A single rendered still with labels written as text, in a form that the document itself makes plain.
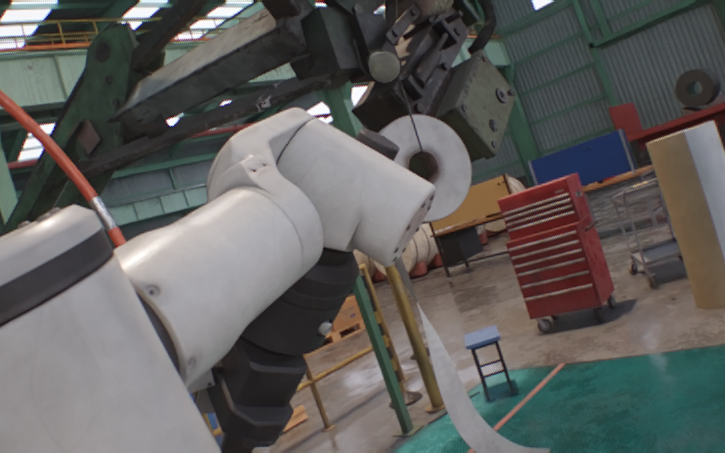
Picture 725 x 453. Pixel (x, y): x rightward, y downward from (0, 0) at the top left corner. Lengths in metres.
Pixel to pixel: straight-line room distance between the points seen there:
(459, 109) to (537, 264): 4.30
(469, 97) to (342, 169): 0.69
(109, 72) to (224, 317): 1.17
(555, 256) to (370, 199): 4.82
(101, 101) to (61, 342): 1.25
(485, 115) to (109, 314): 0.94
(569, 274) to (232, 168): 4.91
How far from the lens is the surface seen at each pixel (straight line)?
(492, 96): 1.13
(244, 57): 1.07
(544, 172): 9.57
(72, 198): 1.53
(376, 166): 0.40
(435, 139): 0.90
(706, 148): 4.68
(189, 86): 1.19
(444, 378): 0.85
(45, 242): 0.19
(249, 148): 0.37
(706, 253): 4.74
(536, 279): 5.31
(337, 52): 0.97
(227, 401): 0.47
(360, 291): 3.96
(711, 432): 3.10
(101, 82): 1.43
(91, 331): 0.19
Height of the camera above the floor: 1.40
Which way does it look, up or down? level
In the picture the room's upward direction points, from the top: 19 degrees counter-clockwise
